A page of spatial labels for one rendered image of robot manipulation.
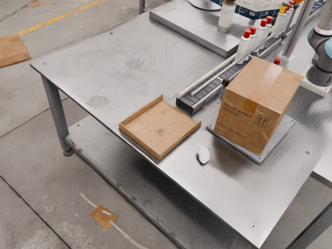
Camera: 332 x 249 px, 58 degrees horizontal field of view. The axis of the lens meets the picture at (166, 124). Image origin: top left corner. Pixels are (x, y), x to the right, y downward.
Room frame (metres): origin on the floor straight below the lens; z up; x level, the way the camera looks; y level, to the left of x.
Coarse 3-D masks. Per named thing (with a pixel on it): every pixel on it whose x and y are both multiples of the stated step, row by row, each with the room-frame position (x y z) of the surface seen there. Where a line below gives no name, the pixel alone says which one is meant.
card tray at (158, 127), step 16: (160, 96) 1.16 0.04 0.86; (144, 112) 1.06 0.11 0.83; (160, 112) 1.07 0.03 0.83; (176, 112) 1.08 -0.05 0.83; (128, 128) 0.94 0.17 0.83; (144, 128) 0.95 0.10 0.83; (160, 128) 0.96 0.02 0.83; (176, 128) 0.97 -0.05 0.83; (192, 128) 0.96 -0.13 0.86; (144, 144) 0.84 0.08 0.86; (160, 144) 0.87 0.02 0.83; (176, 144) 0.87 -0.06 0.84
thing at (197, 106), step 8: (320, 8) 2.36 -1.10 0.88; (312, 16) 2.26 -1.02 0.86; (280, 40) 1.82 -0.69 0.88; (272, 48) 1.74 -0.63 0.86; (264, 56) 1.67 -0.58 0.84; (216, 88) 1.25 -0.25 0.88; (208, 96) 1.18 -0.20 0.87; (176, 104) 1.14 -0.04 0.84; (184, 104) 1.11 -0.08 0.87; (200, 104) 1.13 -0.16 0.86; (192, 112) 1.08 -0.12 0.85
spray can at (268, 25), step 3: (267, 18) 1.69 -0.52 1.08; (270, 18) 1.68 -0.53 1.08; (267, 21) 1.68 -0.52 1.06; (270, 21) 1.68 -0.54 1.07; (267, 24) 1.68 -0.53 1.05; (270, 24) 1.69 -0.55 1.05; (267, 27) 1.67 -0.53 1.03; (270, 27) 1.68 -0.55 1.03; (267, 30) 1.67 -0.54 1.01; (267, 33) 1.68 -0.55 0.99; (264, 36) 1.67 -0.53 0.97; (267, 36) 1.69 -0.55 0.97; (264, 39) 1.67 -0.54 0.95; (261, 45) 1.67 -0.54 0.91; (261, 48) 1.67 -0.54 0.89
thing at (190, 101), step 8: (288, 32) 1.96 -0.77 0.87; (272, 40) 1.80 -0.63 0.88; (264, 48) 1.69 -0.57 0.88; (216, 72) 1.39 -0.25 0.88; (232, 72) 1.41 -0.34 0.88; (208, 80) 1.31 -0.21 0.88; (216, 80) 1.32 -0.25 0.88; (192, 88) 1.23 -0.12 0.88; (208, 88) 1.24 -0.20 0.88; (184, 96) 1.16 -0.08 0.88; (192, 96) 1.16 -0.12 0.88; (200, 96) 1.17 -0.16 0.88; (192, 104) 1.11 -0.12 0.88
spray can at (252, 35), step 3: (252, 27) 1.56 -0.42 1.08; (255, 27) 1.56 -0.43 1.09; (252, 30) 1.54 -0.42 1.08; (255, 30) 1.55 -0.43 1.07; (252, 33) 1.54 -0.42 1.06; (249, 36) 1.53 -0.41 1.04; (252, 36) 1.53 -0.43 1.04; (255, 36) 1.55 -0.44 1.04; (252, 39) 1.53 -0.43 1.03; (249, 42) 1.53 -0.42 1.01; (252, 42) 1.54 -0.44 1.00; (249, 45) 1.53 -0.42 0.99; (249, 48) 1.53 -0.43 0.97; (246, 57) 1.53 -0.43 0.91; (246, 60) 1.53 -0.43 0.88
